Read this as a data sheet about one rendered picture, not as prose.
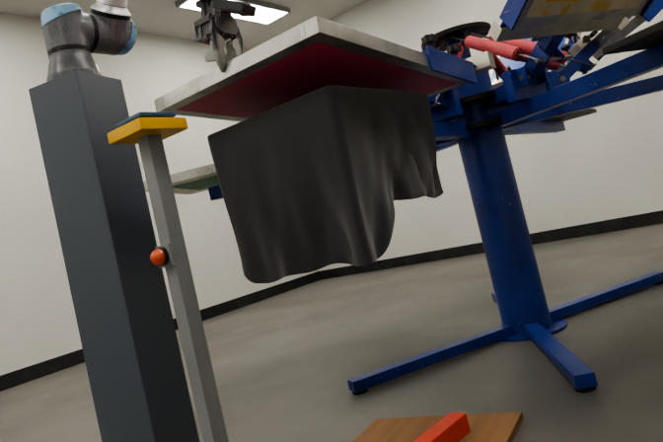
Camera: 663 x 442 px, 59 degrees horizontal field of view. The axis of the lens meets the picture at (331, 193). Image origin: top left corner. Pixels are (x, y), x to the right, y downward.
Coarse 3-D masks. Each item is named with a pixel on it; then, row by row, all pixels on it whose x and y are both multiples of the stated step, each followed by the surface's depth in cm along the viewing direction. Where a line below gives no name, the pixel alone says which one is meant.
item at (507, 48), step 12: (468, 36) 242; (480, 36) 253; (480, 48) 234; (492, 48) 228; (504, 48) 222; (516, 48) 218; (528, 48) 228; (516, 60) 220; (552, 60) 249; (564, 60) 246; (576, 60) 247
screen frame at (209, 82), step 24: (312, 24) 127; (336, 24) 132; (264, 48) 136; (288, 48) 132; (360, 48) 140; (384, 48) 146; (408, 48) 157; (216, 72) 146; (240, 72) 141; (432, 72) 170; (168, 96) 157; (192, 96) 152; (240, 120) 184
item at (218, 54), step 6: (210, 42) 145; (222, 42) 144; (210, 48) 145; (216, 48) 142; (222, 48) 143; (210, 54) 145; (216, 54) 142; (222, 54) 143; (210, 60) 145; (216, 60) 143; (222, 60) 143; (222, 66) 143; (222, 72) 144
